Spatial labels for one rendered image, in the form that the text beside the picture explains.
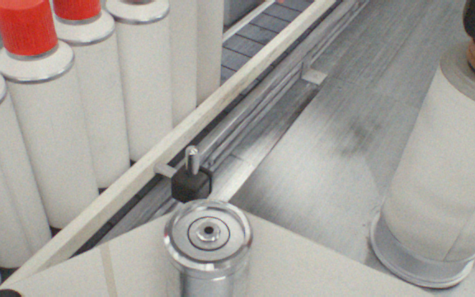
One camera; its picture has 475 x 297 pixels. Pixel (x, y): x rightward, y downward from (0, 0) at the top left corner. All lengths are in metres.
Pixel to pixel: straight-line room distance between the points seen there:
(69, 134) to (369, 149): 0.31
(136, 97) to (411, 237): 0.25
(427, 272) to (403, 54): 0.46
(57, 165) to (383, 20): 0.66
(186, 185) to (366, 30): 0.52
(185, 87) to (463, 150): 0.27
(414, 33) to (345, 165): 0.42
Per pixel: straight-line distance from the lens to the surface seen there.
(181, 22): 0.46
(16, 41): 0.35
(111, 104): 0.43
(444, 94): 0.35
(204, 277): 0.21
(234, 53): 0.67
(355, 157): 0.54
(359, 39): 0.85
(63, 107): 0.37
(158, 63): 0.43
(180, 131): 0.49
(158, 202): 0.48
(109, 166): 0.46
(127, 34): 0.42
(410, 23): 0.93
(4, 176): 0.37
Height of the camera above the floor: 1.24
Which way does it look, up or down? 43 degrees down
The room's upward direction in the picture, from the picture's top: 5 degrees clockwise
